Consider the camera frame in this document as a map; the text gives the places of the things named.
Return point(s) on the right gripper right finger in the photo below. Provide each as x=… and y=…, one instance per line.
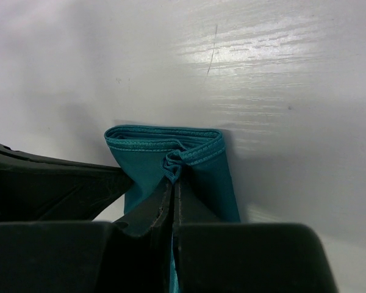
x=216, y=256

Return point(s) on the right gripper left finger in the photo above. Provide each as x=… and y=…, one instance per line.
x=129, y=255

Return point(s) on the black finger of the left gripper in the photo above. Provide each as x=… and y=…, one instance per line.
x=38, y=188

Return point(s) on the teal cloth napkin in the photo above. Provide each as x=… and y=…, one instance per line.
x=149, y=153

